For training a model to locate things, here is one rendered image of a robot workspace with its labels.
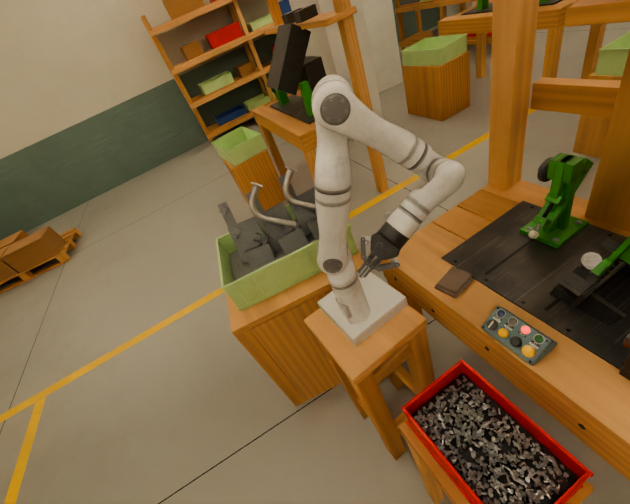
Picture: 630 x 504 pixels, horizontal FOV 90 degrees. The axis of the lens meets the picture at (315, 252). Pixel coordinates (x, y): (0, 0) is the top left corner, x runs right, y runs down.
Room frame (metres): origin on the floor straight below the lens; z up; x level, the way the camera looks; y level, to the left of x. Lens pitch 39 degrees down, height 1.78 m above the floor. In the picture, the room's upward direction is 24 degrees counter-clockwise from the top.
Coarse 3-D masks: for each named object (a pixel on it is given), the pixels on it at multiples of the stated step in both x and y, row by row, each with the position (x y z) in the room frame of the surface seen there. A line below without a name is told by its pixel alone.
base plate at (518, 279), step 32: (512, 224) 0.78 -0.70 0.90; (448, 256) 0.76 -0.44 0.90; (480, 256) 0.71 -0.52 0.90; (512, 256) 0.65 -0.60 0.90; (544, 256) 0.60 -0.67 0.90; (576, 256) 0.55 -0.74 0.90; (608, 256) 0.51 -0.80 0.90; (512, 288) 0.54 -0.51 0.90; (544, 288) 0.50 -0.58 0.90; (608, 288) 0.42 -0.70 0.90; (544, 320) 0.41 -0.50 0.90; (576, 320) 0.38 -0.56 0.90; (608, 352) 0.28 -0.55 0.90
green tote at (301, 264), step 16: (288, 208) 1.49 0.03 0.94; (224, 240) 1.47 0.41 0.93; (352, 240) 1.10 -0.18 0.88; (224, 256) 1.37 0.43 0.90; (288, 256) 1.08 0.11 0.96; (304, 256) 1.09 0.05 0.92; (224, 272) 1.20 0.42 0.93; (256, 272) 1.07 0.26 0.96; (272, 272) 1.07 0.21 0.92; (288, 272) 1.08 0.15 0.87; (304, 272) 1.08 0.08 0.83; (224, 288) 1.06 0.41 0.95; (240, 288) 1.07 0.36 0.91; (256, 288) 1.07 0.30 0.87; (272, 288) 1.07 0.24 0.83; (240, 304) 1.07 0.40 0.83
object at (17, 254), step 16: (0, 240) 5.04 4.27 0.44; (16, 240) 4.79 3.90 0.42; (32, 240) 4.41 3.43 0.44; (48, 240) 4.43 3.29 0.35; (64, 240) 4.71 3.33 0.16; (0, 256) 4.35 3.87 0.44; (16, 256) 4.30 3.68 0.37; (32, 256) 4.32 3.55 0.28; (48, 256) 4.34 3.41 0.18; (64, 256) 4.35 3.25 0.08; (0, 272) 4.28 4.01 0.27; (16, 272) 4.29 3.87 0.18
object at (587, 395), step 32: (416, 256) 0.83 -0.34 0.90; (416, 288) 0.72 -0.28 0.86; (480, 288) 0.59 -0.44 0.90; (448, 320) 0.58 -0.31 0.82; (480, 320) 0.49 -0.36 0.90; (480, 352) 0.46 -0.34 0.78; (512, 352) 0.37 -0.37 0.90; (576, 352) 0.31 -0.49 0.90; (544, 384) 0.28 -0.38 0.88; (576, 384) 0.25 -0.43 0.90; (608, 384) 0.22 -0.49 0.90; (576, 416) 0.20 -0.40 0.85; (608, 416) 0.17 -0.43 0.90; (608, 448) 0.14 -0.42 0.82
